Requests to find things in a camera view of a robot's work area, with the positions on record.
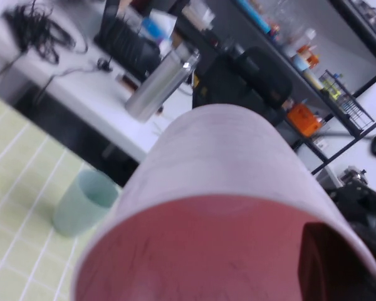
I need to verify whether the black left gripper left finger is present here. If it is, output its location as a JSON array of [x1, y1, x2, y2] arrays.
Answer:
[[296, 221, 376, 301]]

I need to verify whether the pink plastic cup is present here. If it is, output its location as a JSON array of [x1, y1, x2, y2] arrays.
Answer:
[[69, 105, 376, 301]]

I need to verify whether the pale green plastic cup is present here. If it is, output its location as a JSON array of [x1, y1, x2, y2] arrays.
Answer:
[[52, 169, 119, 238]]

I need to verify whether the orange box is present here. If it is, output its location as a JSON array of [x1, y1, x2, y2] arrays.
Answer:
[[286, 103, 323, 138]]

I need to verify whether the black metal shelf rack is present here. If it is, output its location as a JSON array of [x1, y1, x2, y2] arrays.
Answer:
[[175, 0, 376, 175]]

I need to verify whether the silver metal bottle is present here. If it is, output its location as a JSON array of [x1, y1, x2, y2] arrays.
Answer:
[[124, 43, 201, 122]]

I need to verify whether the white desk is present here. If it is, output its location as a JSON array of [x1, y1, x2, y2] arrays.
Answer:
[[0, 0, 189, 164]]

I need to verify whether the white and blue box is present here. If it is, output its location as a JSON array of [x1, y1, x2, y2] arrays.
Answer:
[[140, 8, 179, 42]]

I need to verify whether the green checkered tablecloth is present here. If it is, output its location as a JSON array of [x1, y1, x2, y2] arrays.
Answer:
[[0, 90, 129, 301]]

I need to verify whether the black wire rack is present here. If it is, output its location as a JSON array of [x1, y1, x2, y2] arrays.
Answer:
[[318, 69, 376, 136]]

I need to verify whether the black cable bundle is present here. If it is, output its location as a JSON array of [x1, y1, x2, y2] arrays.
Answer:
[[3, 0, 88, 65]]

